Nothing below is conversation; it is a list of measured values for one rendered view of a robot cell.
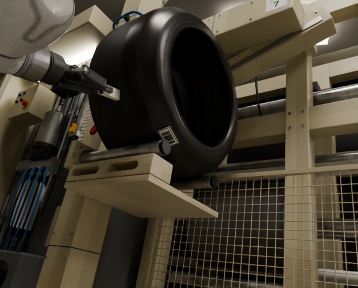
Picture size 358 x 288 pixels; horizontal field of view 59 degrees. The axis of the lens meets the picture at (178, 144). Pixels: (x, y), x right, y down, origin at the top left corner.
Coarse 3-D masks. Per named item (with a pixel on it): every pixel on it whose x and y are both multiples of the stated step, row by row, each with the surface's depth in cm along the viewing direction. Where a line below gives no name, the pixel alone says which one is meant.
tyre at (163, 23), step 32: (128, 32) 96; (160, 32) 93; (192, 32) 125; (96, 64) 99; (128, 64) 90; (160, 64) 90; (192, 64) 138; (224, 64) 124; (96, 96) 97; (128, 96) 90; (160, 96) 89; (192, 96) 145; (224, 96) 136; (96, 128) 102; (128, 128) 94; (160, 128) 90; (192, 128) 144; (224, 128) 133; (192, 160) 99
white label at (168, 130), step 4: (164, 128) 90; (168, 128) 89; (160, 132) 90; (164, 132) 90; (168, 132) 90; (172, 132) 90; (160, 136) 91; (164, 136) 91; (168, 136) 91; (172, 136) 91; (168, 140) 91; (172, 140) 91; (176, 140) 91; (172, 144) 92
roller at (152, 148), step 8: (136, 144) 93; (144, 144) 90; (152, 144) 88; (160, 144) 86; (168, 144) 89; (96, 152) 103; (104, 152) 100; (112, 152) 97; (120, 152) 95; (128, 152) 93; (136, 152) 91; (144, 152) 90; (152, 152) 88; (160, 152) 87; (168, 152) 88; (88, 160) 104; (96, 160) 102
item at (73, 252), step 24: (144, 0) 150; (120, 24) 150; (96, 144) 118; (72, 192) 114; (72, 216) 108; (96, 216) 111; (72, 240) 103; (96, 240) 110; (48, 264) 104; (72, 264) 101; (96, 264) 108
